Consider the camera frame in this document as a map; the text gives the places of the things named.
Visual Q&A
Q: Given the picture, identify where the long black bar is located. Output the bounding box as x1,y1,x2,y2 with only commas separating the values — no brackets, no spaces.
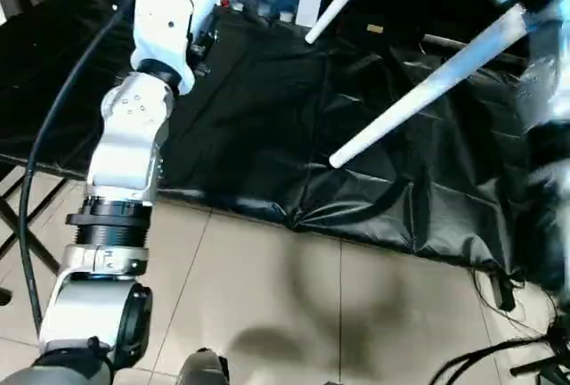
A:
420,33,529,68

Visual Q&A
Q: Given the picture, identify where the black mat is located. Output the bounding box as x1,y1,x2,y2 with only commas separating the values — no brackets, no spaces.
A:
0,0,570,292

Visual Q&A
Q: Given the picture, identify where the black stand leg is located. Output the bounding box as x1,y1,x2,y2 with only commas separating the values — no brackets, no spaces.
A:
0,164,68,306

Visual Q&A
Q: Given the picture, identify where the black tripod leg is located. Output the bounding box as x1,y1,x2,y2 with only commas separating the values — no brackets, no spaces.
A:
509,353,570,378

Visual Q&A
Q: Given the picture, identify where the black cable bundle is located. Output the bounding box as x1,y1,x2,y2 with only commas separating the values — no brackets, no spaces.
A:
429,322,570,385

